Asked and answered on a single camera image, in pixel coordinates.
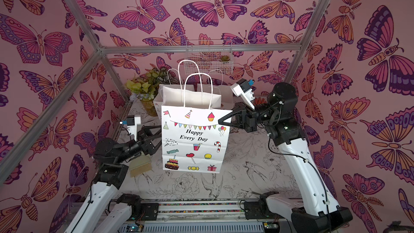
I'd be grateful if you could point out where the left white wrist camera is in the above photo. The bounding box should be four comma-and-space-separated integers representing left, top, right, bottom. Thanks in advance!
119, 115, 141, 140

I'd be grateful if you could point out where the potted green leafy plant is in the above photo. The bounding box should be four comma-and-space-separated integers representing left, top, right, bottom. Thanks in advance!
125, 69, 175, 117

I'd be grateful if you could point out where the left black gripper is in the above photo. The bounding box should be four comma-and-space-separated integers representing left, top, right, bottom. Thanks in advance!
116, 127, 167, 166

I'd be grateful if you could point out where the white paper gift bag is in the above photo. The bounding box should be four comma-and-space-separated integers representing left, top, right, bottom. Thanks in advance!
161, 70, 231, 174

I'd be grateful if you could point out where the small plant in basket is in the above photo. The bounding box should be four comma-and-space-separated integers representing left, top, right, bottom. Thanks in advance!
220, 55, 231, 62

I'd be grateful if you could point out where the white wire wall basket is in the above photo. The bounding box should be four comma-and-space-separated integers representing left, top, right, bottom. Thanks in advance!
184, 37, 234, 76

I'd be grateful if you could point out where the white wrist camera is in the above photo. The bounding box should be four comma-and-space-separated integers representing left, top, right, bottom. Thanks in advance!
230, 79, 255, 110
119, 115, 141, 140

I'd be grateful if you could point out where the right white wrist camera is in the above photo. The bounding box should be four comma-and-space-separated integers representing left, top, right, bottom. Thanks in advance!
230, 79, 255, 110

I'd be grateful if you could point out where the back right white paper bag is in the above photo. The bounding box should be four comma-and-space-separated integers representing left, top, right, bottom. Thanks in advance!
195, 69, 234, 110

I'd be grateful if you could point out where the back left white paper bag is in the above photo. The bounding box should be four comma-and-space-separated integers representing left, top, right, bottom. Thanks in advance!
153, 68, 184, 120

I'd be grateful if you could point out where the red rubber glove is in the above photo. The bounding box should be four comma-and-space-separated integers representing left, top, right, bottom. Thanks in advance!
253, 97, 267, 106

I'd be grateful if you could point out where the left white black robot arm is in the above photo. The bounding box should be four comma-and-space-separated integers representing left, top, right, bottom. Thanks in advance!
66, 126, 162, 233

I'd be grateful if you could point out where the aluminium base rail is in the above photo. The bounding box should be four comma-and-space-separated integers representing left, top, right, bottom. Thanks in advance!
64, 198, 340, 233

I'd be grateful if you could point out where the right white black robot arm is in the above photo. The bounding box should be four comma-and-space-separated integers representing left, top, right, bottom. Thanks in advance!
219, 79, 353, 233

